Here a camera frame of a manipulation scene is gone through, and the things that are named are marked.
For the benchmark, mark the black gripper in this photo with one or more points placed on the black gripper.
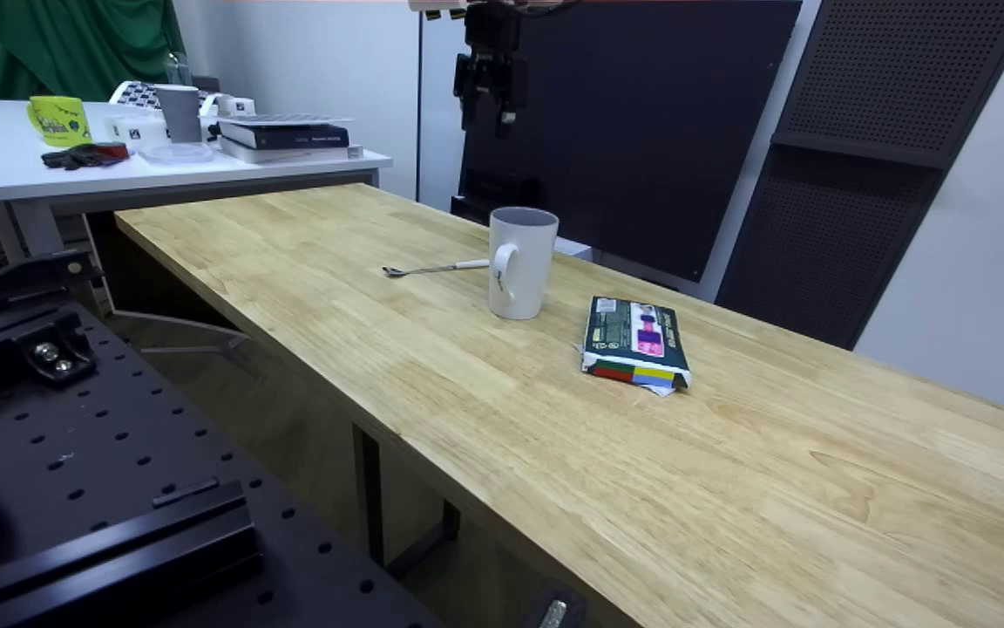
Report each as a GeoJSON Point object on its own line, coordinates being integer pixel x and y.
{"type": "Point", "coordinates": [494, 30]}

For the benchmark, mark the white ceramic mug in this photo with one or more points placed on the white ceramic mug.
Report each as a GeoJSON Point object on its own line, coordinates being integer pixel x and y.
{"type": "Point", "coordinates": [519, 272]}

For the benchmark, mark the small white block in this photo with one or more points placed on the small white block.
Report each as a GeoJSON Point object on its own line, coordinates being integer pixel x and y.
{"type": "Point", "coordinates": [572, 249]}

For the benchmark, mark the white book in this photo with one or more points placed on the white book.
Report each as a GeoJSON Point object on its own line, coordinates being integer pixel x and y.
{"type": "Point", "coordinates": [293, 150]}

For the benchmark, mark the black book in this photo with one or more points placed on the black book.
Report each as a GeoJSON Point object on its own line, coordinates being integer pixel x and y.
{"type": "Point", "coordinates": [285, 133]}

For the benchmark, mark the small white device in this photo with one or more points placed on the small white device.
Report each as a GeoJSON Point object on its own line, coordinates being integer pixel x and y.
{"type": "Point", "coordinates": [227, 107]}

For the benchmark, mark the grey cup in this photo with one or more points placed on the grey cup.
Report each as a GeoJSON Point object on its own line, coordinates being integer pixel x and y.
{"type": "Point", "coordinates": [184, 112]}

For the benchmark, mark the white patterned box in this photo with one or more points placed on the white patterned box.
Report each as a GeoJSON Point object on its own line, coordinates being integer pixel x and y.
{"type": "Point", "coordinates": [136, 118]}

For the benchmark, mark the black perforated cabinet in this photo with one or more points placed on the black perforated cabinet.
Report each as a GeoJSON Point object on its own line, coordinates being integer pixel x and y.
{"type": "Point", "coordinates": [861, 176]}

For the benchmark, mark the black and red gloves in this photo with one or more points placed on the black and red gloves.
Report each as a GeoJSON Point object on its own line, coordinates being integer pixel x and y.
{"type": "Point", "coordinates": [84, 154]}

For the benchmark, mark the yellow-green packet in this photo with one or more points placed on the yellow-green packet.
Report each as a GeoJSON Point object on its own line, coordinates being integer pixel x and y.
{"type": "Point", "coordinates": [58, 119]}

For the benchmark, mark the green curtain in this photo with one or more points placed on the green curtain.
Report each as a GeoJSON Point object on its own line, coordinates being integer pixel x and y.
{"type": "Point", "coordinates": [51, 48]}

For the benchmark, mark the white side table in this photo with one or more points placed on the white side table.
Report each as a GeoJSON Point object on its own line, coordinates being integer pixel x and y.
{"type": "Point", "coordinates": [16, 161]}

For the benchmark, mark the black perforated breadboard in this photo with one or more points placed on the black perforated breadboard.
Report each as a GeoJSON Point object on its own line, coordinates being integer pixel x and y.
{"type": "Point", "coordinates": [94, 440]}

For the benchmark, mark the dark wall panel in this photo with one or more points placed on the dark wall panel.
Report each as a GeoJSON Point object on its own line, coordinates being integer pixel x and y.
{"type": "Point", "coordinates": [643, 118]}

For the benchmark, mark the white frame post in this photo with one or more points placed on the white frame post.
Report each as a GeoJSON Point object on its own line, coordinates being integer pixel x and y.
{"type": "Point", "coordinates": [756, 150]}

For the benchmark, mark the black mounting bracket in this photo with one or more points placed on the black mounting bracket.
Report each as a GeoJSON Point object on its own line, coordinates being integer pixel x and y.
{"type": "Point", "coordinates": [58, 356]}

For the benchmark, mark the black equipment frame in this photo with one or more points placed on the black equipment frame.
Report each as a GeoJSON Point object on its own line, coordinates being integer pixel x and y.
{"type": "Point", "coordinates": [16, 284]}

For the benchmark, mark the black aluminium rail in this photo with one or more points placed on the black aluminium rail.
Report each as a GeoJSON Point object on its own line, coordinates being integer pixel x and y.
{"type": "Point", "coordinates": [94, 558]}

